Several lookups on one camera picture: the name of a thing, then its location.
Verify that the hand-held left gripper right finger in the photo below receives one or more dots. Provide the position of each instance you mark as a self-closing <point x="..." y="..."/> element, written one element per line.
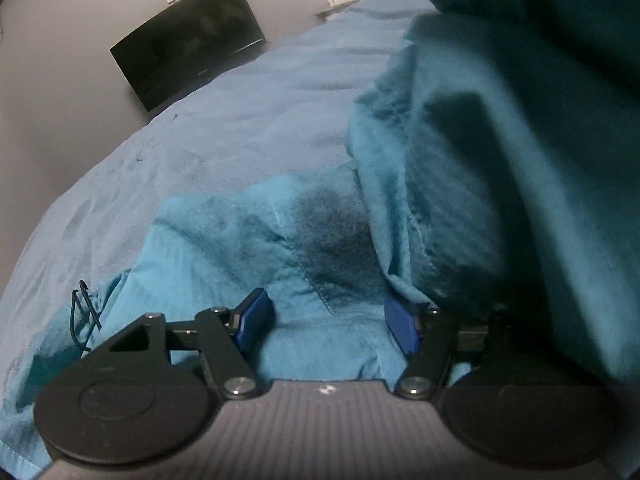
<point x="402" y="326"/>

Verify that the teal jacket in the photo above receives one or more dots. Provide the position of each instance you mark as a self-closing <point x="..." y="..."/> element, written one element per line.
<point x="475" y="160"/>

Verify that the black flat screen television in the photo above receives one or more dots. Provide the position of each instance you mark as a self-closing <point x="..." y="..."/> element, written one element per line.
<point x="192" y="42"/>

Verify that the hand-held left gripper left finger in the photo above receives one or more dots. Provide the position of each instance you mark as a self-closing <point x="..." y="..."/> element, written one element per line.
<point x="252" y="321"/>

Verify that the small grey side table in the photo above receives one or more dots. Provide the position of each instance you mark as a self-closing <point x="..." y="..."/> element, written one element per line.
<point x="330" y="11"/>

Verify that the blue bed blanket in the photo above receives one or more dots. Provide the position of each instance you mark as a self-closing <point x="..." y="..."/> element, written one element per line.
<point x="215" y="125"/>

